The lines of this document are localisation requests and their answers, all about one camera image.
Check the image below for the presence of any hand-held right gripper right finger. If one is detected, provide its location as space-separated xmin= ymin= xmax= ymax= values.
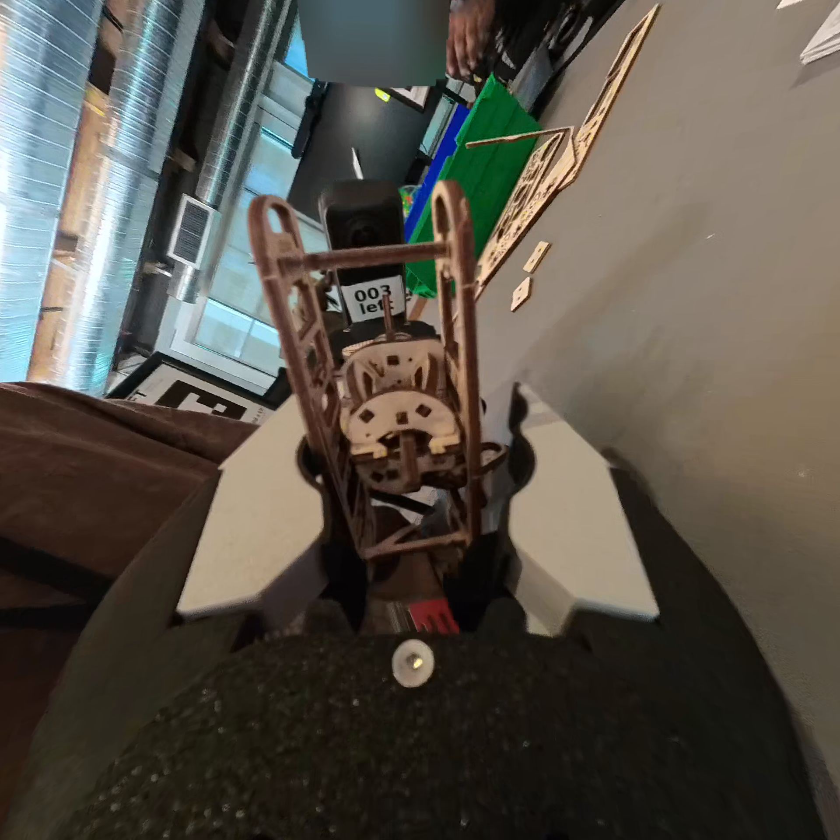
xmin=504 ymin=384 xmax=660 ymax=637

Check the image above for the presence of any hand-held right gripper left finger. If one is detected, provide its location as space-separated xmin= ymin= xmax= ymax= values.
xmin=176 ymin=387 xmax=329 ymax=623

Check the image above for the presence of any wooden mechanical model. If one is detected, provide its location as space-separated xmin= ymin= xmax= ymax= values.
xmin=248 ymin=180 xmax=508 ymax=562

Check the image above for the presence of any grey desk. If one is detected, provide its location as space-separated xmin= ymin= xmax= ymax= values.
xmin=472 ymin=0 xmax=840 ymax=840

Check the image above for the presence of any blue plastic board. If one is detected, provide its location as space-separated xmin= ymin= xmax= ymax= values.
xmin=402 ymin=105 xmax=473 ymax=247

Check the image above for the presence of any glass window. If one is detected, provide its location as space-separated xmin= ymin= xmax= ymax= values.
xmin=172 ymin=39 xmax=329 ymax=395

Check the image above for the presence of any black and white framed poster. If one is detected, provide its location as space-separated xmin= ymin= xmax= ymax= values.
xmin=106 ymin=353 xmax=278 ymax=426

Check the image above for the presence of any green plastic box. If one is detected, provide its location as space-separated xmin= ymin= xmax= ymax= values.
xmin=406 ymin=73 xmax=542 ymax=296

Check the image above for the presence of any wide wooden puzzle sheet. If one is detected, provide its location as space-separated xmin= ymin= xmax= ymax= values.
xmin=474 ymin=126 xmax=578 ymax=293

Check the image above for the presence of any white air vent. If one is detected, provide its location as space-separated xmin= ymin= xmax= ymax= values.
xmin=166 ymin=193 xmax=221 ymax=268

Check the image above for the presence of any thin wooden strip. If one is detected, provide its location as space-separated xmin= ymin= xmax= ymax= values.
xmin=465 ymin=127 xmax=576 ymax=150

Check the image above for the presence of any long wooden puzzle sheet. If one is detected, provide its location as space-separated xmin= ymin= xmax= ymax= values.
xmin=570 ymin=3 xmax=661 ymax=186

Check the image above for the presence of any white paper sheet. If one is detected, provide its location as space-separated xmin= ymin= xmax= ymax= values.
xmin=777 ymin=0 xmax=840 ymax=65

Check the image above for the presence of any narrow silver air duct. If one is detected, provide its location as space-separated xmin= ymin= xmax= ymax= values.
xmin=196 ymin=0 xmax=298 ymax=206

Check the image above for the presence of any wide silver air duct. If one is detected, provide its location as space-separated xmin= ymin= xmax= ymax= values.
xmin=0 ymin=0 xmax=206 ymax=396

